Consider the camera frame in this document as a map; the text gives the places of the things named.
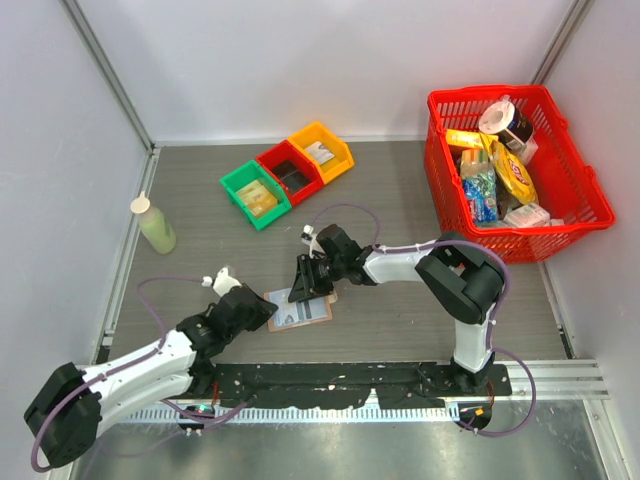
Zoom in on red storage bin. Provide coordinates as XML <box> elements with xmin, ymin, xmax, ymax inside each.
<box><xmin>256</xmin><ymin>140</ymin><xmax>325</xmax><ymax>207</ymax></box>

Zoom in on yellow chips bag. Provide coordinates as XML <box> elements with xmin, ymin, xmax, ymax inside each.
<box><xmin>490</xmin><ymin>141</ymin><xmax>538</xmax><ymax>205</ymax></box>

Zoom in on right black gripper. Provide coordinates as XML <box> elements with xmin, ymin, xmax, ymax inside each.
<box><xmin>289</xmin><ymin>253</ymin><xmax>345</xmax><ymax>304</ymax></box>

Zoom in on red plastic shopping basket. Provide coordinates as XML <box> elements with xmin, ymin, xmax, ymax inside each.
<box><xmin>424</xmin><ymin>85</ymin><xmax>616</xmax><ymax>263</ymax></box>

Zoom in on dark labelled can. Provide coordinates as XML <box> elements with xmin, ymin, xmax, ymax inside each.
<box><xmin>498</xmin><ymin>107</ymin><xmax>534</xmax><ymax>151</ymax></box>

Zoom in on yellow snack packet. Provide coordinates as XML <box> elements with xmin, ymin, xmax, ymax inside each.
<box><xmin>445</xmin><ymin>129</ymin><xmax>499</xmax><ymax>149</ymax></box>

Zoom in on green liquid squeeze bottle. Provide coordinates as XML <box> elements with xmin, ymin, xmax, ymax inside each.
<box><xmin>130</xmin><ymin>191</ymin><xmax>177</xmax><ymax>255</ymax></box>

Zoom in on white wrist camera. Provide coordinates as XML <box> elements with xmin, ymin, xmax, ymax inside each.
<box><xmin>201</xmin><ymin>266</ymin><xmax>242</xmax><ymax>297</ymax></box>
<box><xmin>300</xmin><ymin>225</ymin><xmax>325</xmax><ymax>258</ymax></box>

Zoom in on card in yellow bin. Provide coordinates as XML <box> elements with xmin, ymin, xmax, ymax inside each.
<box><xmin>305</xmin><ymin>141</ymin><xmax>335</xmax><ymax>165</ymax></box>

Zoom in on yellow storage bin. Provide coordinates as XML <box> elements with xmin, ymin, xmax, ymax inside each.
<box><xmin>287</xmin><ymin>122</ymin><xmax>355</xmax><ymax>184</ymax></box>

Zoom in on white slotted cable duct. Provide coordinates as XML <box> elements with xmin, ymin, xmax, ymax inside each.
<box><xmin>121</xmin><ymin>398</ymin><xmax>459</xmax><ymax>424</ymax></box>

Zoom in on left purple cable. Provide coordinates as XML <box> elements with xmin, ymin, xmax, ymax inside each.
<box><xmin>29</xmin><ymin>276</ymin><xmax>251</xmax><ymax>474</ymax></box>

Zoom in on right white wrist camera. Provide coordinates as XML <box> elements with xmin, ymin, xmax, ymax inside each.
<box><xmin>300</xmin><ymin>225</ymin><xmax>325</xmax><ymax>258</ymax></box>

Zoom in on white card with black stripe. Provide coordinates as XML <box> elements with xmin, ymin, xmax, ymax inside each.
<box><xmin>295</xmin><ymin>298</ymin><xmax>332</xmax><ymax>324</ymax></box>

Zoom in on black cards in red bin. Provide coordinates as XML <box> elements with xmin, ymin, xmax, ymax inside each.
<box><xmin>272</xmin><ymin>160</ymin><xmax>311</xmax><ymax>195</ymax></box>

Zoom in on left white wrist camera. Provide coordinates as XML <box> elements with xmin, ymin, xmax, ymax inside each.
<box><xmin>201</xmin><ymin>266</ymin><xmax>242</xmax><ymax>297</ymax></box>

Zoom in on grey patterned card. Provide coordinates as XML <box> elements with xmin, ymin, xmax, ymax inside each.
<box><xmin>264</xmin><ymin>288</ymin><xmax>300</xmax><ymax>332</ymax></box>

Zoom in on yellow cards in green bin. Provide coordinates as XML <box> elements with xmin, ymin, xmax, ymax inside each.
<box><xmin>236</xmin><ymin>180</ymin><xmax>278</xmax><ymax>218</ymax></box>

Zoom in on tan leather card holder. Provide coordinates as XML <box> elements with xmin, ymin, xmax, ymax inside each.
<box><xmin>263</xmin><ymin>288</ymin><xmax>338</xmax><ymax>333</ymax></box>

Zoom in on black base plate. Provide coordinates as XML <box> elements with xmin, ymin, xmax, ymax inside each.
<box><xmin>193</xmin><ymin>362</ymin><xmax>512</xmax><ymax>410</ymax></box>

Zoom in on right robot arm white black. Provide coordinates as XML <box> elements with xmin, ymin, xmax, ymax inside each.
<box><xmin>288</xmin><ymin>224</ymin><xmax>507</xmax><ymax>395</ymax></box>

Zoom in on blue snack bag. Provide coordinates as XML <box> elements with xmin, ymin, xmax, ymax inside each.
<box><xmin>459</xmin><ymin>149</ymin><xmax>499</xmax><ymax>224</ymax></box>

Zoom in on green storage bin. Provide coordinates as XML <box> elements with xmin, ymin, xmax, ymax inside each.
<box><xmin>220</xmin><ymin>160</ymin><xmax>292</xmax><ymax>231</ymax></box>

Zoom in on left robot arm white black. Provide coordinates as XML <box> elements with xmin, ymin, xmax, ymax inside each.
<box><xmin>24</xmin><ymin>284</ymin><xmax>277</xmax><ymax>473</ymax></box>

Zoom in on white small box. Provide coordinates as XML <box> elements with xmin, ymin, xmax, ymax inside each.
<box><xmin>503</xmin><ymin>202</ymin><xmax>551</xmax><ymax>228</ymax></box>

